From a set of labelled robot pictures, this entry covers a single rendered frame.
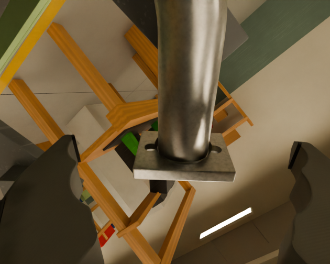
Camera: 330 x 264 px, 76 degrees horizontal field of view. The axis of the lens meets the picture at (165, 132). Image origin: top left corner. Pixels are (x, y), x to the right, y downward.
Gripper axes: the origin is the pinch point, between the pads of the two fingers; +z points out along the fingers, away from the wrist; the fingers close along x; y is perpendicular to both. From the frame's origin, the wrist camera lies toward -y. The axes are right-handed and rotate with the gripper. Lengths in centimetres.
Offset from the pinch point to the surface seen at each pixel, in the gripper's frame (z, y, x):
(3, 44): 15.6, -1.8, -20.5
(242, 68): 561, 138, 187
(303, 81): 515, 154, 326
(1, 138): 3.4, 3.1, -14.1
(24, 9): 16.0, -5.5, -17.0
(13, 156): 3.3, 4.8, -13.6
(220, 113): 487, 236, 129
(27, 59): 156, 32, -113
